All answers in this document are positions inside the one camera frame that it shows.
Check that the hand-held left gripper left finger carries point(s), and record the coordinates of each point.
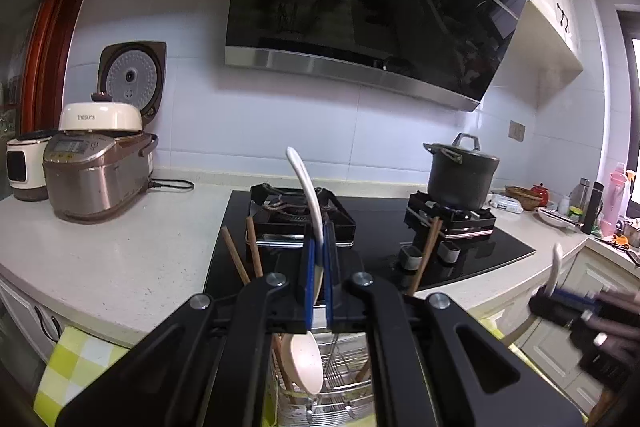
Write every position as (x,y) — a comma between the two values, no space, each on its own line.
(311,287)

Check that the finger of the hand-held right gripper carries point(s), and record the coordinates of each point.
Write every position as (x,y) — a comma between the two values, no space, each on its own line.
(560,307)

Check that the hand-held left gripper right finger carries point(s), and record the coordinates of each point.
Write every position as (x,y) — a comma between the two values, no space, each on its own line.
(330,277)

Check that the white ceramic spoon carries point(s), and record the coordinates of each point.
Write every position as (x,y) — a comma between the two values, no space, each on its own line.
(555,267)
(307,187)

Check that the white lower kitchen cabinets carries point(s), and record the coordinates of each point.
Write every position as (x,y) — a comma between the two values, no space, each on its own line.
(590,267)

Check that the black glass gas cooktop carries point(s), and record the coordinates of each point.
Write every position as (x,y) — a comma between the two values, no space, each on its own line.
(380,247)

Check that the black burner grate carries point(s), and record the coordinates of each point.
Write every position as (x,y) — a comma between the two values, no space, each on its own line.
(465,219)
(280,212)

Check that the grey stove knob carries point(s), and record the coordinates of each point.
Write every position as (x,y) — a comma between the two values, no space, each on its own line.
(451,252)
(411,258)

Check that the orange scissors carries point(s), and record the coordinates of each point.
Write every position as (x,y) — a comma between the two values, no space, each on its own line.
(625,247)

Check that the white plate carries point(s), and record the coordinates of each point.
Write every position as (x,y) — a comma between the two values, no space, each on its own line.
(557,217)

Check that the green lidded jar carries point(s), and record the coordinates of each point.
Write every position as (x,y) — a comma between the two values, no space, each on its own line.
(575,214)

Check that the small steel pot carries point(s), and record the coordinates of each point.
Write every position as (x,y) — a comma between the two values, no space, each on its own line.
(631,232)

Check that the black bottle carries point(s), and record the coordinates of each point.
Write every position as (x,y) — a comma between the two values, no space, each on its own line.
(594,207)

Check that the silver bottle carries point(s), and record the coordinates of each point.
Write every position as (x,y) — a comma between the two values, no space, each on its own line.
(579,197)

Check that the red teapot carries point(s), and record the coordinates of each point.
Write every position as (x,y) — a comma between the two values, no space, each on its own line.
(541,193)

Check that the white plastic package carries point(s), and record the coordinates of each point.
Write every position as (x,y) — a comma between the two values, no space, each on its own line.
(506,203)

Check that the woven basket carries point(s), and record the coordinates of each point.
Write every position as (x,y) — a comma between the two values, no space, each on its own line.
(520,196)

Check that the pink bottle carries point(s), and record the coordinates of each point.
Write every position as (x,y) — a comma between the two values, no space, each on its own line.
(615,197)

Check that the black lidded stock pot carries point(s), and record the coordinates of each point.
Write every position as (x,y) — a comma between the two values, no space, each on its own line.
(462,177)

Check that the stainless steel rice cooker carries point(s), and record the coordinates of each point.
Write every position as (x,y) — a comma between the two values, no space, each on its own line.
(95,177)

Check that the yellow checkered towel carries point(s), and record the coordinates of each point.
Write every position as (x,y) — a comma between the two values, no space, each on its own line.
(75,367)

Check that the cream domed lid cooker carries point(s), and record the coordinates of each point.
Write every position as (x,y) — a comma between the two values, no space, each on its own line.
(100,114)

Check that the small white kitchen appliance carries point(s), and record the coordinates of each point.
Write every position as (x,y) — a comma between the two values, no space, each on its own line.
(25,167)

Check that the red wooden glass door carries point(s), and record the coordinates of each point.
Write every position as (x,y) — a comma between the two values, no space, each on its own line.
(45,47)

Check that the brown wall socket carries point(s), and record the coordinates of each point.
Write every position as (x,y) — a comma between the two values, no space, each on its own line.
(517,131)

